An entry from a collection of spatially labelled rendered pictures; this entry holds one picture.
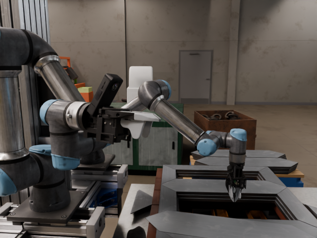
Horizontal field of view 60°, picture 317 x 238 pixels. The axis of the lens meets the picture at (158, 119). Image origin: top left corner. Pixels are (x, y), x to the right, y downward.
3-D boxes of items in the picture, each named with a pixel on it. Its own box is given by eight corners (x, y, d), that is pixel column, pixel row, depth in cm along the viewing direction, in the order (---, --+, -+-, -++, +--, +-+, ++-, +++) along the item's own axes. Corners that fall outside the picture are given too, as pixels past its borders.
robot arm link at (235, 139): (230, 127, 132) (249, 129, 129) (229, 148, 135) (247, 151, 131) (226, 130, 126) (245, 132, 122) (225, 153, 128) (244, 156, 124)
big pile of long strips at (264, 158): (282, 157, 237) (283, 150, 236) (304, 174, 198) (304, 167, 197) (190, 155, 241) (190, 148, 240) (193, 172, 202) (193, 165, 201)
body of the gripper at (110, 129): (134, 141, 69) (97, 135, 75) (136, 106, 68) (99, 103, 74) (114, 145, 62) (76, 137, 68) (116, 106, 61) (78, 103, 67)
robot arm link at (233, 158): (227, 150, 133) (244, 150, 133) (227, 159, 134) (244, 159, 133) (230, 155, 126) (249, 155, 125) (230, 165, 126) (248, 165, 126)
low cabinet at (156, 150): (44, 173, 406) (39, 118, 391) (88, 140, 587) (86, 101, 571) (181, 179, 386) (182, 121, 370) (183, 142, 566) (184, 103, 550)
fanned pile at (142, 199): (155, 190, 199) (155, 185, 198) (151, 220, 160) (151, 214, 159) (138, 190, 199) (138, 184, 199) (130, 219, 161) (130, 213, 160)
